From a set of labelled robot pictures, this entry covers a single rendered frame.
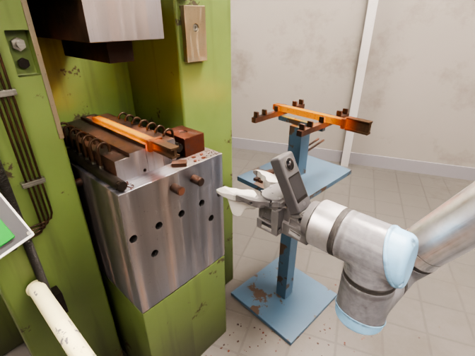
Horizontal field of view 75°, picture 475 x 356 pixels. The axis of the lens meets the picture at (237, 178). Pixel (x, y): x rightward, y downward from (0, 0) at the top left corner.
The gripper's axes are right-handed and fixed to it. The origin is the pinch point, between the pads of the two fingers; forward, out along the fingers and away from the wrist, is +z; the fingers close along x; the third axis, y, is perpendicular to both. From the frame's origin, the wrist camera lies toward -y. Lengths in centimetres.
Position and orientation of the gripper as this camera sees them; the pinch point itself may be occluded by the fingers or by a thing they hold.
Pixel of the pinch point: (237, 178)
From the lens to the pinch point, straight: 69.0
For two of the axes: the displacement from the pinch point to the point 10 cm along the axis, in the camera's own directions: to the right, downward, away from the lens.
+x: 6.7, -3.4, 6.6
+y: 0.0, 8.9, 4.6
